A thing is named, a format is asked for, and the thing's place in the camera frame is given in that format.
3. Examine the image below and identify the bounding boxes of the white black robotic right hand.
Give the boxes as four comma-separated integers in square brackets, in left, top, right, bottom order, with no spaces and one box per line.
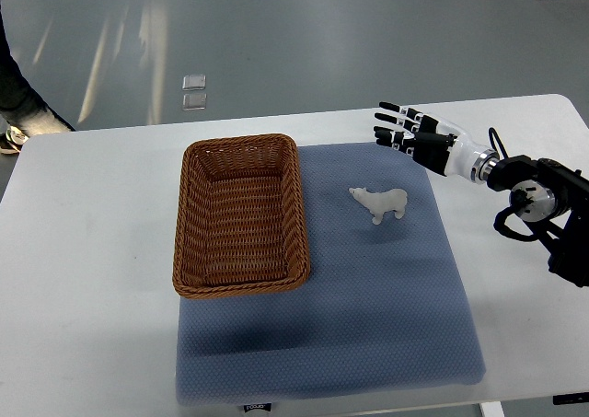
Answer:
[374,101,500,184]

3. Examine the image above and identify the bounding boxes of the white toy bear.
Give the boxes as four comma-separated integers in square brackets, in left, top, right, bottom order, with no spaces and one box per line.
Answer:
[348,188,408,225]

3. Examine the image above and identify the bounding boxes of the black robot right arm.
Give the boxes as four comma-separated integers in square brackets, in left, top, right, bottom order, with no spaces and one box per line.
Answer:
[481,156,588,288]

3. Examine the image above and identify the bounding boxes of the brown wicker basket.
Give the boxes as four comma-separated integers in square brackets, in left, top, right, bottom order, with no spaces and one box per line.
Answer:
[172,133,310,299]

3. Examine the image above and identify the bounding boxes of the blue textured mat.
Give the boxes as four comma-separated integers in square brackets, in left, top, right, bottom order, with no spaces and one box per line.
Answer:
[176,143,485,406]

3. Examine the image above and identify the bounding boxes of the lower clear floor plate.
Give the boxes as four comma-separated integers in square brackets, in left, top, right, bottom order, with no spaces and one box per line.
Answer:
[182,92,207,111]

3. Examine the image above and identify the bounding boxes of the clear floor plate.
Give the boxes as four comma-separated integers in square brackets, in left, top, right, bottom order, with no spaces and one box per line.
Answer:
[182,92,207,111]
[182,74,206,90]

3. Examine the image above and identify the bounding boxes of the upper clear floor plate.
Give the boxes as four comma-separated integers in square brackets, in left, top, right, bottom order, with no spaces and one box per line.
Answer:
[182,74,206,90]

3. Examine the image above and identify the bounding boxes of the black table control panel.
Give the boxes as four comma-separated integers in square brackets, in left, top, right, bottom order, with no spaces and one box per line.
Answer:
[552,392,589,406]

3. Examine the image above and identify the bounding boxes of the white grey sneaker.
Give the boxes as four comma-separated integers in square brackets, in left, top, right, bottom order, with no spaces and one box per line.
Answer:
[0,125,29,155]

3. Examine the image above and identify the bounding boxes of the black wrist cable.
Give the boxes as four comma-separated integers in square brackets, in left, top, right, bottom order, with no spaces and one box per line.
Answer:
[487,127,510,158]

